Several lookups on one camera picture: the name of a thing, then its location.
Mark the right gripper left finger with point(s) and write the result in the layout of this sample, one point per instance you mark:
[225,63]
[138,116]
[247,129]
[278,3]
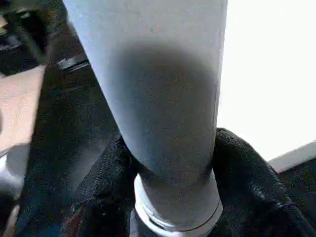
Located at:
[106,197]

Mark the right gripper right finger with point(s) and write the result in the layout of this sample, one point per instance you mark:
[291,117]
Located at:
[256,192]

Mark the white plastic table leg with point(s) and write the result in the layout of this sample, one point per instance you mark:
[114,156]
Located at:
[158,98]

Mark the white plastic table top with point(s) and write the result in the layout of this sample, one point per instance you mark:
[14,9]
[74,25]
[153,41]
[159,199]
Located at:
[266,74]

